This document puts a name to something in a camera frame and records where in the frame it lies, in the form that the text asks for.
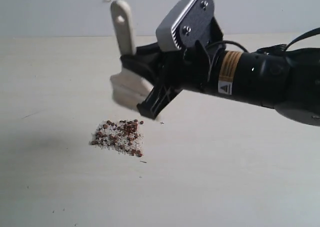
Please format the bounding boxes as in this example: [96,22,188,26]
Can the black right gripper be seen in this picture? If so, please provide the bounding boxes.
[120,41,225,120]

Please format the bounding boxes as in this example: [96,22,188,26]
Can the white paint brush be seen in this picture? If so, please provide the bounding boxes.
[109,0,152,112]

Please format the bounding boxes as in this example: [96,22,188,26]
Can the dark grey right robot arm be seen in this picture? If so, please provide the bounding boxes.
[120,41,320,126]

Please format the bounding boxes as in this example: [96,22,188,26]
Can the pile of grains and pellets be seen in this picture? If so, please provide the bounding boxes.
[89,119,144,158]

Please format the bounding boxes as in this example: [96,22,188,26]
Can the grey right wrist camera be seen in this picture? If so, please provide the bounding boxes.
[155,0,215,52]

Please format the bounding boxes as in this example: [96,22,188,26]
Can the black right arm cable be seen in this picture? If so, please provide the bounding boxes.
[199,26,320,88]

